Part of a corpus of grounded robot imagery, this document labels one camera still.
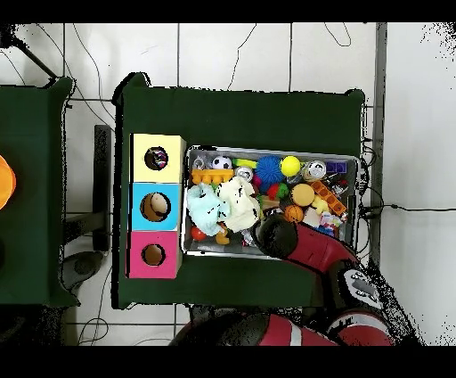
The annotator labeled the blue spiky rubber ball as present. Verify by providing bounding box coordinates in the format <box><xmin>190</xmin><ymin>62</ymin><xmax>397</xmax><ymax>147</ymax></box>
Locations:
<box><xmin>255</xmin><ymin>155</ymin><xmax>285</xmax><ymax>185</ymax></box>

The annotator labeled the orange round object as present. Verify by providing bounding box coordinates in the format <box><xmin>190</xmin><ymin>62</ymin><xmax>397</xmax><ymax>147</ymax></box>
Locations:
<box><xmin>0</xmin><ymin>154</ymin><xmax>18</xmax><ymax>211</ymax></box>

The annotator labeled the yellow smooth ball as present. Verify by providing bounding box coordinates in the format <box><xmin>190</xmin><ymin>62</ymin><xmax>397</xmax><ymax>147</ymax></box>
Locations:
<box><xmin>280</xmin><ymin>155</ymin><xmax>301</xmax><ymax>177</ymax></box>

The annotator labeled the cream waffle cloth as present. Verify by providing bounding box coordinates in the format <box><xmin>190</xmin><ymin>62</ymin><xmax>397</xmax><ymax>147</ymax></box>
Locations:
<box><xmin>216</xmin><ymin>176</ymin><xmax>263</xmax><ymax>233</ymax></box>

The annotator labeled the grey stand base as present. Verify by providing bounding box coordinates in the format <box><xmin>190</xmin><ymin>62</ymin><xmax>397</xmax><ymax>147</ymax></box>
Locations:
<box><xmin>60</xmin><ymin>250</ymin><xmax>105</xmax><ymax>292</ymax></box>

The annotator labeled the wooden box with three holes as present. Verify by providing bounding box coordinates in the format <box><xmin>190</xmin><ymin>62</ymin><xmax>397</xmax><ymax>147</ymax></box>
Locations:
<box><xmin>126</xmin><ymin>133</ymin><xmax>188</xmax><ymax>280</ymax></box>

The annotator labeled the orange toy basketball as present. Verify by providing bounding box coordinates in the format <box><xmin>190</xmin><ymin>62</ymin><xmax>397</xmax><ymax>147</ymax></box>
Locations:
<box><xmin>283</xmin><ymin>204</ymin><xmax>305</xmax><ymax>224</ymax></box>

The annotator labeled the dark green side table cloth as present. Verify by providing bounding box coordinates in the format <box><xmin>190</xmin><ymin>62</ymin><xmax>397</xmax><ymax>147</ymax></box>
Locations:
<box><xmin>0</xmin><ymin>78</ymin><xmax>81</xmax><ymax>308</ymax></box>

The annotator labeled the black power cable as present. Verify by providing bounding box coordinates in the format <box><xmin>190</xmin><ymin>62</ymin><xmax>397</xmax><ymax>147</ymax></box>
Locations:
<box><xmin>359</xmin><ymin>202</ymin><xmax>456</xmax><ymax>219</ymax></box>

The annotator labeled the light teal waffle cloth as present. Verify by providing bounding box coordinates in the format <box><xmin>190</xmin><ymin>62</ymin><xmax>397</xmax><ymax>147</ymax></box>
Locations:
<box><xmin>186</xmin><ymin>183</ymin><xmax>229</xmax><ymax>237</ymax></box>

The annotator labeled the orange toy building block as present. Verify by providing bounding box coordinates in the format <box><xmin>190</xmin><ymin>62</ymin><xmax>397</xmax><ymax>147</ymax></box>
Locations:
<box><xmin>191</xmin><ymin>168</ymin><xmax>235</xmax><ymax>185</ymax></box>

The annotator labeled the shallow wire mesh bin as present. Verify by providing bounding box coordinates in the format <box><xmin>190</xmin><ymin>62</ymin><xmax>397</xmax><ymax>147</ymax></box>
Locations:
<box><xmin>180</xmin><ymin>144</ymin><xmax>360</xmax><ymax>264</ymax></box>

